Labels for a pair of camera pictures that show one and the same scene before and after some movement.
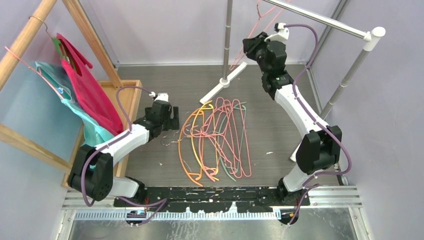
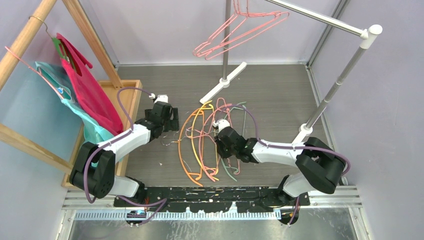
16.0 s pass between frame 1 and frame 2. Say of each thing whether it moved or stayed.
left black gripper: stayed
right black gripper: moved
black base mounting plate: stayed
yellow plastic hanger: stayed
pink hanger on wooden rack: stayed
